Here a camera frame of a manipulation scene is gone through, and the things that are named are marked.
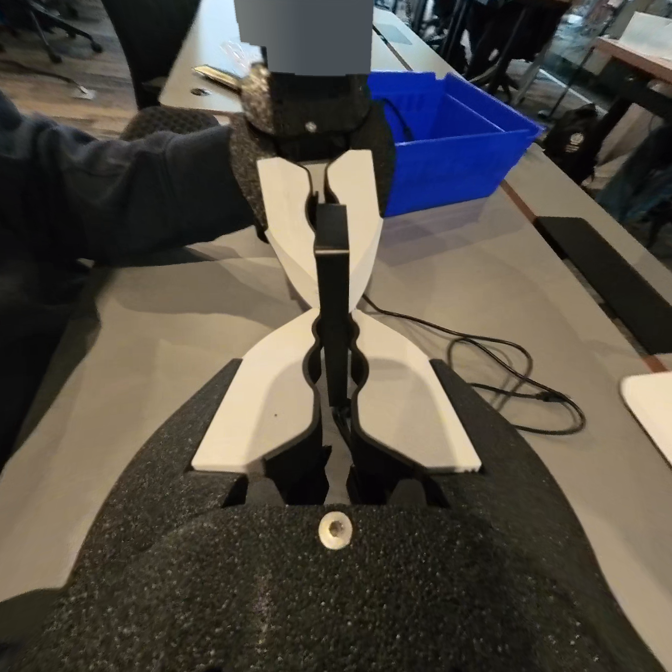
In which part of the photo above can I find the black wrist rest pad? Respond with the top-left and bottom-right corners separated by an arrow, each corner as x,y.
120,105 -> 221,144

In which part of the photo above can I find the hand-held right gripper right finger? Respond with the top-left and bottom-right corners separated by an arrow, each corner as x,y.
348,310 -> 484,482

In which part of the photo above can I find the black usb cable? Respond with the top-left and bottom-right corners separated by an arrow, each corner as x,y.
315,204 -> 586,435

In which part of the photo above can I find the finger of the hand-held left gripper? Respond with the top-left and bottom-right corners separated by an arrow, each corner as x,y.
257,157 -> 322,312
325,148 -> 385,313

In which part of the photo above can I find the black hub cable with strap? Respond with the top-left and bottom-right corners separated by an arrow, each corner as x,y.
331,407 -> 363,505

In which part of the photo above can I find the clear acrylic sheet stand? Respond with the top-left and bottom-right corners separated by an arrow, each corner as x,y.
619,372 -> 672,465

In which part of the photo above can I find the black backpack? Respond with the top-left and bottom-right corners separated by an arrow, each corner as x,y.
543,102 -> 602,182

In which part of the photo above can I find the person's left forearm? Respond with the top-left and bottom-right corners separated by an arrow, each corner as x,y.
0,90 -> 259,268

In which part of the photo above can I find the dark table cable hatch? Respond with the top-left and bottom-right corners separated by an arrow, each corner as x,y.
374,22 -> 415,47
534,215 -> 672,355

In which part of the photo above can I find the clear plastic bag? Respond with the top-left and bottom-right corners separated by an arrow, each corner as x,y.
219,39 -> 266,71

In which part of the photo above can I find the wooden office desk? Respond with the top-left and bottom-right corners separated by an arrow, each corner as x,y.
590,10 -> 672,137

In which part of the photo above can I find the blue plastic bin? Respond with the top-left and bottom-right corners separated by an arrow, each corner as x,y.
367,71 -> 543,217

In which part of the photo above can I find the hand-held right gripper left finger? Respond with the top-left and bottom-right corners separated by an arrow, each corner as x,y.
190,309 -> 323,490

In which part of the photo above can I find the black usb hub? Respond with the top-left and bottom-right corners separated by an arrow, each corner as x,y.
314,251 -> 351,413

